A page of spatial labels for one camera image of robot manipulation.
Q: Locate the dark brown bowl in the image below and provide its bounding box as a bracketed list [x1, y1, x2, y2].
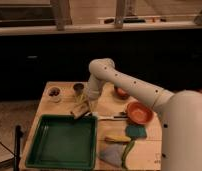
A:
[114, 86, 129, 100]

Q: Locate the black stand pole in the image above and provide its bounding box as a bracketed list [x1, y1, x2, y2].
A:
[13, 125, 23, 171]

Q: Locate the teal sponge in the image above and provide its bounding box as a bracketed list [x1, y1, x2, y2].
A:
[125, 125, 147, 139]

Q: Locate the translucent green cup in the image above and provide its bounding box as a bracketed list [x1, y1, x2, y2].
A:
[77, 94, 87, 104]

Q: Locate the knife with black handle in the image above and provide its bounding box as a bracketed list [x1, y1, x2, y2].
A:
[90, 113, 127, 121]

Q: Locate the dark grey cup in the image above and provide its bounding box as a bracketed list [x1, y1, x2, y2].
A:
[73, 83, 84, 96]

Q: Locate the green plastic tray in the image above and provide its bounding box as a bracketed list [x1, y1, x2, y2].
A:
[26, 115, 97, 170]

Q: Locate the green chili pepper toy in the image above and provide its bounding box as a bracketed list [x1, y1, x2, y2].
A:
[121, 140, 135, 169]

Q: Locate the orange plastic bowl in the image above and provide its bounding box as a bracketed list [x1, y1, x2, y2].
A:
[126, 101, 154, 125]

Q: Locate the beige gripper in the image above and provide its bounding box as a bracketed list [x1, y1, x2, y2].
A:
[70, 100, 98, 116]

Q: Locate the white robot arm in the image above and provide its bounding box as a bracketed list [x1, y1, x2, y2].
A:
[71, 58, 202, 171]

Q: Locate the orange ball in bowl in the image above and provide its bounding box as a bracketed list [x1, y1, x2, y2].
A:
[117, 88, 127, 96]

